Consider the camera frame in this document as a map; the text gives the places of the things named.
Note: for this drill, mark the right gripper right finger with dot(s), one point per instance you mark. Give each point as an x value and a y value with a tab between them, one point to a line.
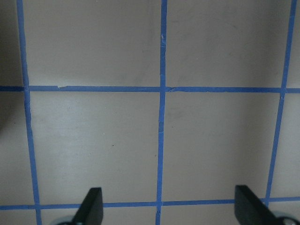
249	209

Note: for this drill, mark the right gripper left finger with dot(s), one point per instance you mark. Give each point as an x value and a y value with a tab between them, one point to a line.
91	210

